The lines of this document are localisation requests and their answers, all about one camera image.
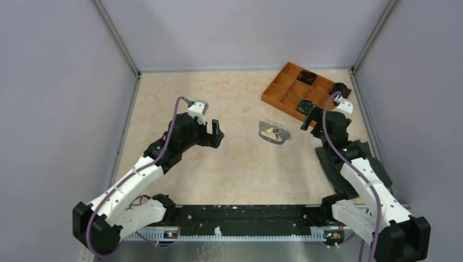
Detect black rolled item top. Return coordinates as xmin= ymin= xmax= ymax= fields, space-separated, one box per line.
xmin=297 ymin=70 xmax=318 ymax=85

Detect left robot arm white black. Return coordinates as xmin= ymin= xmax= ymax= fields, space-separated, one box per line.
xmin=72 ymin=112 xmax=224 ymax=259

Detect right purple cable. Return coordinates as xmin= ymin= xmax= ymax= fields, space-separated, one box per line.
xmin=322 ymin=91 xmax=383 ymax=262

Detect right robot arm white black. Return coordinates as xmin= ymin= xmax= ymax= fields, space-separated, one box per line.
xmin=301 ymin=105 xmax=431 ymax=261

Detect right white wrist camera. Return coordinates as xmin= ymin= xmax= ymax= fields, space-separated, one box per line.
xmin=332 ymin=97 xmax=354 ymax=118

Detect black foam mat lower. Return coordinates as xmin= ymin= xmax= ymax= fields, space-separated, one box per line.
xmin=316 ymin=144 xmax=394 ymax=199

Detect yellow and silver keys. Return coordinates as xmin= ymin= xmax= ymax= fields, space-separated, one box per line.
xmin=263 ymin=127 xmax=280 ymax=141

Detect orange compartment tray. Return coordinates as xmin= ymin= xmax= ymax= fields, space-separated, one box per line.
xmin=261 ymin=62 xmax=335 ymax=121

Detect black rolled item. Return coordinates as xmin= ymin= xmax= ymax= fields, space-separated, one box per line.
xmin=297 ymin=70 xmax=318 ymax=85
xmin=328 ymin=82 xmax=352 ymax=99

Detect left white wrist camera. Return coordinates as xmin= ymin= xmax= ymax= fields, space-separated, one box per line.
xmin=187 ymin=99 xmax=209 ymax=118

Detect grey slotted cable duct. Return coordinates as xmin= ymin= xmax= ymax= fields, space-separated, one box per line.
xmin=119 ymin=226 xmax=357 ymax=243

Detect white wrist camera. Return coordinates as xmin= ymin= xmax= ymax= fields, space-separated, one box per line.
xmin=332 ymin=97 xmax=354 ymax=118
xmin=187 ymin=99 xmax=209 ymax=118

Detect black rolled item right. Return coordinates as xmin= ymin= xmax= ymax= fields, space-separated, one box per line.
xmin=328 ymin=82 xmax=352 ymax=99

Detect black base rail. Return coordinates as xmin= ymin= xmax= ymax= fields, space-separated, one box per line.
xmin=149 ymin=205 xmax=347 ymax=240

